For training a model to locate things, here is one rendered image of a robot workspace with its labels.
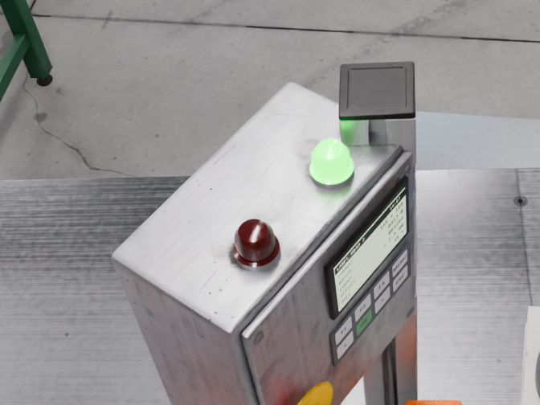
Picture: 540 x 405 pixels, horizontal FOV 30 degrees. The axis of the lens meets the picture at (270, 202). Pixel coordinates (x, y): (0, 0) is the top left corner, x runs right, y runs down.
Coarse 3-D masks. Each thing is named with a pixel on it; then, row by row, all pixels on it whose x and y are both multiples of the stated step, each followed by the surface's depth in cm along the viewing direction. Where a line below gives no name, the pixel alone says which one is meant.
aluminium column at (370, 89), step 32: (352, 64) 61; (384, 64) 61; (352, 96) 60; (384, 96) 59; (352, 128) 59; (384, 128) 61; (416, 256) 69; (416, 288) 74; (416, 320) 75; (384, 352) 81; (416, 352) 79; (384, 384) 85; (416, 384) 83
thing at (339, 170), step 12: (324, 144) 58; (336, 144) 58; (312, 156) 58; (324, 156) 57; (336, 156) 57; (348, 156) 58; (312, 168) 59; (324, 168) 58; (336, 168) 57; (348, 168) 58; (312, 180) 59; (324, 180) 58; (336, 180) 58; (348, 180) 58
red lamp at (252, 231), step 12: (240, 228) 55; (252, 228) 55; (264, 228) 55; (240, 240) 55; (252, 240) 54; (264, 240) 54; (276, 240) 56; (240, 252) 55; (252, 252) 54; (264, 252) 55; (276, 252) 56; (240, 264) 56; (252, 264) 55; (264, 264) 55
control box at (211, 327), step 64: (256, 128) 62; (320, 128) 62; (192, 192) 60; (256, 192) 59; (320, 192) 59; (384, 192) 60; (128, 256) 57; (192, 256) 57; (320, 256) 56; (192, 320) 55; (256, 320) 54; (320, 320) 60; (384, 320) 70; (192, 384) 64; (256, 384) 58; (320, 384) 65
